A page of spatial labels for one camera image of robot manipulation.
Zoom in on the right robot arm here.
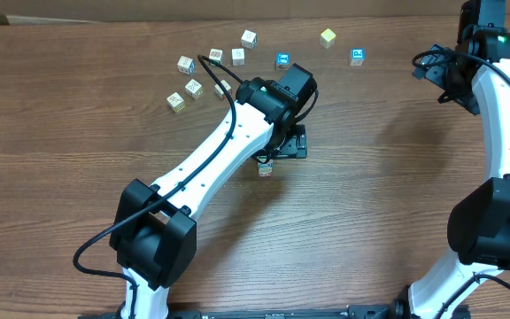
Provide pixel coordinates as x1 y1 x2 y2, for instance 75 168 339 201
382 0 510 318

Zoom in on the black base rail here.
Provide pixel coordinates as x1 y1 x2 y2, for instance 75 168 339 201
77 303 473 319

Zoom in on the block with green B side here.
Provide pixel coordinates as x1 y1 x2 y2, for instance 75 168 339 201
208 49 223 66

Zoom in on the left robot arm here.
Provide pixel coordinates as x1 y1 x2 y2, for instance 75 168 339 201
109 64 318 318

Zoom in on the blue P block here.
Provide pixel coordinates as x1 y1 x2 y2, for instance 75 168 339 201
350 48 365 66

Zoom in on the wooden block red side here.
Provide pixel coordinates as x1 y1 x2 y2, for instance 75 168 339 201
214 80 232 100

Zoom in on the wooden block blue front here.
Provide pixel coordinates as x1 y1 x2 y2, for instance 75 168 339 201
258 160 274 169

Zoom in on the cardboard backdrop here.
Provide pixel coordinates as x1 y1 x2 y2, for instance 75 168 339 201
0 0 510 27

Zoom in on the wooden block car picture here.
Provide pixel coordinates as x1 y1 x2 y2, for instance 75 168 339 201
177 56 195 75

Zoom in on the plain wooden block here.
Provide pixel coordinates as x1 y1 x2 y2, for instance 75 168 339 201
231 48 245 66

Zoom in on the wooden block top blue side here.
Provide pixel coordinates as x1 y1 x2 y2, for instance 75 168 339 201
241 30 257 50

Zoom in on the wooden block yellow S side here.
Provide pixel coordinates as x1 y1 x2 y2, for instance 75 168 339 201
166 92 186 113

